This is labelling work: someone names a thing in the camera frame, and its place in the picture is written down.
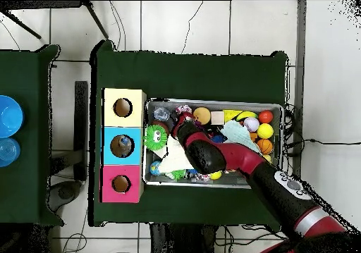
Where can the cream waffle cloth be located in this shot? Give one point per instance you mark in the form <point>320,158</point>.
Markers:
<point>175,157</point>

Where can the mint green waffle cloth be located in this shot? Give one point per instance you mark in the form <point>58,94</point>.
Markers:
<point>237,131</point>

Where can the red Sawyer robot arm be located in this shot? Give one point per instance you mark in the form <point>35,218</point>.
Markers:
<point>282,193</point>

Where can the wooden three-hole sorting box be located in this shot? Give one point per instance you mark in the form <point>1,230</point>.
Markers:
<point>110,117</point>

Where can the multicolour print fabric bundle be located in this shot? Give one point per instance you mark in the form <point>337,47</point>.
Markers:
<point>183,109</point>

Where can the orange round foam disc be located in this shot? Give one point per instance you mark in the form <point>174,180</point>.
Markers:
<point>202,115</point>

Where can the green puffer toy with eyes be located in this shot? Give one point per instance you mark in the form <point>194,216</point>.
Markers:
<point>155,137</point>

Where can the plain wooden cube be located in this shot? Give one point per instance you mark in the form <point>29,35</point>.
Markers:
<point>217,118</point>

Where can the dark green table cloth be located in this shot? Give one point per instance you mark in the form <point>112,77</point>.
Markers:
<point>28,179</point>
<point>183,75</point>

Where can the white baseball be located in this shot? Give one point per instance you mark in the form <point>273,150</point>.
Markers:
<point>251,124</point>

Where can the yellow tennis ball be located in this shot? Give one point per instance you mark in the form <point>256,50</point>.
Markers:
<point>265,131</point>

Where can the orange plastic ball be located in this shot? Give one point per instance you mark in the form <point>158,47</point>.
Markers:
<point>266,116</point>

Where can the orange basketball toy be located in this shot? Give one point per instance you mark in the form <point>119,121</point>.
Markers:
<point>264,146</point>

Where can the black standing panel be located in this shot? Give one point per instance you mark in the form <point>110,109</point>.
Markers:
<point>81,109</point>

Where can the black tripod stand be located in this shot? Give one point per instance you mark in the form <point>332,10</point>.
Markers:
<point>97,21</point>

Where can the dark grey stand foot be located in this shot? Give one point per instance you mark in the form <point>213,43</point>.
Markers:
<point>65,192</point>

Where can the blue plastic bowl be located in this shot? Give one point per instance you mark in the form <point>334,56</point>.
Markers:
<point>10,116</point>

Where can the clear blue plastic cup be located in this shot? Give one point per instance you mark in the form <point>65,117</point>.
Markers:
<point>8,151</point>

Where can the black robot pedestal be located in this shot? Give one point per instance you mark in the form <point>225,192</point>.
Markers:
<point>180,241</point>

